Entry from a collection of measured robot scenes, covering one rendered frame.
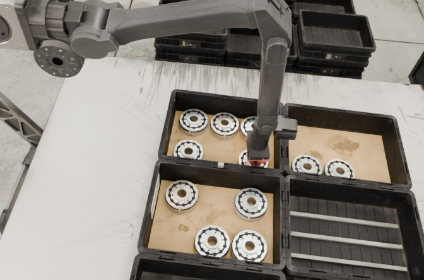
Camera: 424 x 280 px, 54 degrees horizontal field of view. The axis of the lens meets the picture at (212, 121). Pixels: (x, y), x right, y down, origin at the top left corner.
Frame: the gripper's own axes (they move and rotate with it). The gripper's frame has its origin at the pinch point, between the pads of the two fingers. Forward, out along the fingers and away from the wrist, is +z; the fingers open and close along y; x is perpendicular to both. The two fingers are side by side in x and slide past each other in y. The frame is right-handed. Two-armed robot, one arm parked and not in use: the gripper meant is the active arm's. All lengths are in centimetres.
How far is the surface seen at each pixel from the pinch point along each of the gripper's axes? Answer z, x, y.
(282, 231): -6.0, -4.7, -27.7
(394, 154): -1.6, -48.2, 2.2
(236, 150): 4.3, 5.0, 6.3
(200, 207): 4.1, 17.5, -15.6
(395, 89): 17, -72, 50
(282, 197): -4.6, -6.5, -16.5
